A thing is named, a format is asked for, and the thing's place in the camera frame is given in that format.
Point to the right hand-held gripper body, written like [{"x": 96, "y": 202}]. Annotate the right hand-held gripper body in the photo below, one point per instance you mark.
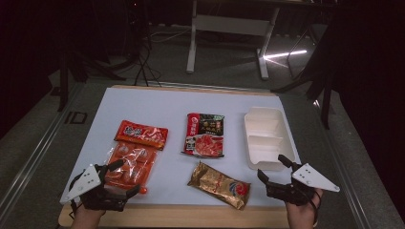
[{"x": 310, "y": 178}]

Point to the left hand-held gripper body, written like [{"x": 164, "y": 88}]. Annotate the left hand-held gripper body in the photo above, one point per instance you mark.
[{"x": 85, "y": 182}]

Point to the orange snack packet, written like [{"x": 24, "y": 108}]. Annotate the orange snack packet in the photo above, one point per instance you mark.
[{"x": 137, "y": 152}]

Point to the white compartment lunch box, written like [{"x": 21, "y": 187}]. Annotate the white compartment lunch box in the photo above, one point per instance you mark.
[{"x": 267, "y": 136}]

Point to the person's left hand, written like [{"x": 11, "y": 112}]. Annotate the person's left hand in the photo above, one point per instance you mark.
[{"x": 86, "y": 218}]

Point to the person's right hand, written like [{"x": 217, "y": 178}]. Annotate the person's right hand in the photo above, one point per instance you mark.
[{"x": 301, "y": 214}]

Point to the gold foil packet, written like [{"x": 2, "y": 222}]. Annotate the gold foil packet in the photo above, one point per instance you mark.
[{"x": 219, "y": 186}]

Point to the red and black food packet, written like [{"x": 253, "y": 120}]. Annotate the red and black food packet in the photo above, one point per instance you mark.
[{"x": 203, "y": 136}]

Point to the black metal stand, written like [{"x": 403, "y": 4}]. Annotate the black metal stand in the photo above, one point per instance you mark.
[
  {"x": 68, "y": 73},
  {"x": 318, "y": 79}
]

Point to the dark curtain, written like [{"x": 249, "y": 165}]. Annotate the dark curtain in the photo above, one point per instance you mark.
[
  {"x": 22, "y": 54},
  {"x": 375, "y": 89}
]

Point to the aluminium rail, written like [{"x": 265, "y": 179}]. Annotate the aluminium rail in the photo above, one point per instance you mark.
[
  {"x": 35, "y": 152},
  {"x": 347, "y": 171}
]

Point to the white metal table frame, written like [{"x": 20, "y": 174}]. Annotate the white metal table frame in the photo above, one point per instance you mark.
[{"x": 229, "y": 25}]

